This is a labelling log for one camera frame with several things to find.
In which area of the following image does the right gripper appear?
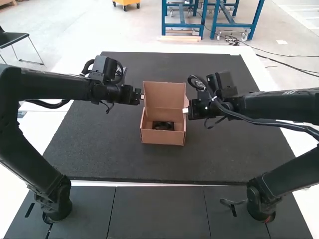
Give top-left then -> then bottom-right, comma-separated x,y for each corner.
182,97 -> 219,120

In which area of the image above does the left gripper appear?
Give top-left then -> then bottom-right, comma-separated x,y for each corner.
121,84 -> 146,106

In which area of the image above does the cardboard box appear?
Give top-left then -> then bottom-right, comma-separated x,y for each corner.
139,81 -> 190,146

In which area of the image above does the black square fan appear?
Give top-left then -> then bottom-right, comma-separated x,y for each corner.
152,120 -> 175,130

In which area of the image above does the wooden plank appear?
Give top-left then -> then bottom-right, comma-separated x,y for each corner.
157,35 -> 202,43

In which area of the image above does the black mat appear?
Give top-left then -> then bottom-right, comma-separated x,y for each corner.
41,51 -> 297,185

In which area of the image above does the yellow cart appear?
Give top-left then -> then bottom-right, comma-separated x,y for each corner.
112,0 -> 142,12

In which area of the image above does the dark base panel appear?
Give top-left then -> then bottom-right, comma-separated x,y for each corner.
107,186 -> 212,239
203,185 -> 314,239
3,185 -> 117,239

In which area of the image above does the black chair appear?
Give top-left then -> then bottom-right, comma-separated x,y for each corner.
0,24 -> 45,66

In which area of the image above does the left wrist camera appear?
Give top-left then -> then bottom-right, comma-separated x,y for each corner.
88,55 -> 118,82

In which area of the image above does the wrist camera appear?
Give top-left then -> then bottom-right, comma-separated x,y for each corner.
206,71 -> 239,97
88,55 -> 118,82

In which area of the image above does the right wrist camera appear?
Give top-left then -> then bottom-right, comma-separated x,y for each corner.
206,71 -> 239,97

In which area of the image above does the blue metal frame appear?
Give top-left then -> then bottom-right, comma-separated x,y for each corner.
204,0 -> 265,40
161,0 -> 209,40

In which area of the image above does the black floor cable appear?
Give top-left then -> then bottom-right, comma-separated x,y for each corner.
224,37 -> 319,75

